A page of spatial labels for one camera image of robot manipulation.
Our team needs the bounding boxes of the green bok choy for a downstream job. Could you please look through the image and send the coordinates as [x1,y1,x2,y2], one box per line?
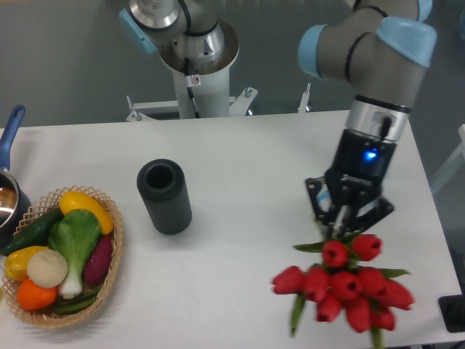
[48,209,101,300]

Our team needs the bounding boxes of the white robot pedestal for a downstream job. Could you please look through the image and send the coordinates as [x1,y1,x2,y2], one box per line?
[125,21,312,123]

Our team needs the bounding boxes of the white garlic bulb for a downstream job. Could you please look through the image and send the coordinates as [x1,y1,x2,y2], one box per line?
[26,249,68,289]

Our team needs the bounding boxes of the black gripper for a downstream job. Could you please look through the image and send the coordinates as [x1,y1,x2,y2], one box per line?
[305,129,397,233]

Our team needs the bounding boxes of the dark green cucumber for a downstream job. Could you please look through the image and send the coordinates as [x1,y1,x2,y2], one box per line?
[1,207,63,256]

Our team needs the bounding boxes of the purple sweet potato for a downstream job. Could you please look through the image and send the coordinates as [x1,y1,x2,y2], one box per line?
[83,236,113,285]

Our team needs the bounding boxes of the white frame at right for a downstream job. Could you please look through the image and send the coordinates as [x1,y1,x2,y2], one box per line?
[430,124,464,196]

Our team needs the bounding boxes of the yellow squash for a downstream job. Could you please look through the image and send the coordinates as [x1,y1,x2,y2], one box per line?
[59,190,114,235]

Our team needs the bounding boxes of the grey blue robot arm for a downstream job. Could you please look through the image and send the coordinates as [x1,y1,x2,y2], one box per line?
[119,1,437,238]

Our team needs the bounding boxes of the orange fruit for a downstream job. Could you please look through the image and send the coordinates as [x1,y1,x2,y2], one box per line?
[17,278,57,310]

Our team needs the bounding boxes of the blue handled saucepan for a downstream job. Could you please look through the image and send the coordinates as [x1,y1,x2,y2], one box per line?
[1,105,31,248]

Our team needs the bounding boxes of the dark grey ribbed vase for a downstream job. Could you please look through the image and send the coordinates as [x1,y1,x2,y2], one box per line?
[137,159,192,236]

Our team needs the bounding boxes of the red tulip bouquet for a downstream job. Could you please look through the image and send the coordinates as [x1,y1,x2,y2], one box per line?
[271,232,415,348]

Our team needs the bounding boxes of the woven wicker basket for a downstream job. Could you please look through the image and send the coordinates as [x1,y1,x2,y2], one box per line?
[1,185,123,329]

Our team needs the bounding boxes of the green bean pods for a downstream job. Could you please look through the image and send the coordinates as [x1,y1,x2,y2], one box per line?
[54,289,100,316]

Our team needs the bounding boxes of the yellow bell pepper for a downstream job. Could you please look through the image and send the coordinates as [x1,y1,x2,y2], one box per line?
[4,246,47,282]

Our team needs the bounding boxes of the blue curled ribbon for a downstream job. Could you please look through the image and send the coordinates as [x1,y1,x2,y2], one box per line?
[316,188,377,215]

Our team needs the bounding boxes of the black device at edge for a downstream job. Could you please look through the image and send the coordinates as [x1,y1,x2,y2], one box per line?
[438,294,464,333]

